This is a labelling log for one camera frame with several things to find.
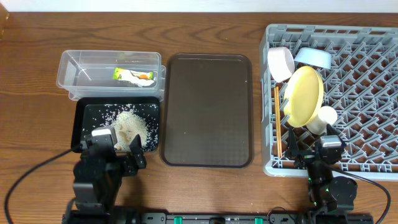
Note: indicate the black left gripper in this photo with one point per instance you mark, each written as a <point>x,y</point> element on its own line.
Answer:
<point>119,160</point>

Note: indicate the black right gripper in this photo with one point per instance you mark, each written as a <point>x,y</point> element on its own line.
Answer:
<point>310,157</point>

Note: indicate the pale green cup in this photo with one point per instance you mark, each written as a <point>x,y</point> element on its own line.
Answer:
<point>326,115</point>

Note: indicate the yellow plate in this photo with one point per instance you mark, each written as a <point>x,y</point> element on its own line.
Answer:
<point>304,95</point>

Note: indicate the wooden chopstick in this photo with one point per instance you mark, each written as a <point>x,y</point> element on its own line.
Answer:
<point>276,121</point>
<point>279,121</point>

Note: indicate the green orange snack wrapper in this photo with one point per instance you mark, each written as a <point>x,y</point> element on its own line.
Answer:
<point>141,79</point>

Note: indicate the pink bowl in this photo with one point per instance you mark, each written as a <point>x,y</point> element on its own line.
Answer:
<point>281,63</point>

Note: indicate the light blue bowl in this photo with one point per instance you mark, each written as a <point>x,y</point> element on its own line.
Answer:
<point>315,57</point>

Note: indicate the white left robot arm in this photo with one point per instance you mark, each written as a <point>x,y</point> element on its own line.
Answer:
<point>98,177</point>

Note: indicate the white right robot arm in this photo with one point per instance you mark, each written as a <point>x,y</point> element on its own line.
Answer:
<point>332,196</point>

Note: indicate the grey dishwasher rack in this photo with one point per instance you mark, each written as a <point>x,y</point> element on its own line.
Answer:
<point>361,86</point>

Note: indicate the spilled rice pile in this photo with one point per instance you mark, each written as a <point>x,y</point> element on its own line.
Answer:
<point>127,125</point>

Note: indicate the black rectangular tray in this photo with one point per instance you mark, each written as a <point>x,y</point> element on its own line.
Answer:
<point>92,113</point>

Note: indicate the clear plastic bin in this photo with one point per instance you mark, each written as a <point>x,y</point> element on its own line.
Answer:
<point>89,73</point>

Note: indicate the brown serving tray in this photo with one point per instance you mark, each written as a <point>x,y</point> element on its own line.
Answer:
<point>208,114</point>

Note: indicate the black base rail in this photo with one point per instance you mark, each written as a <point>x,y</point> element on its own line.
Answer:
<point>217,219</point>

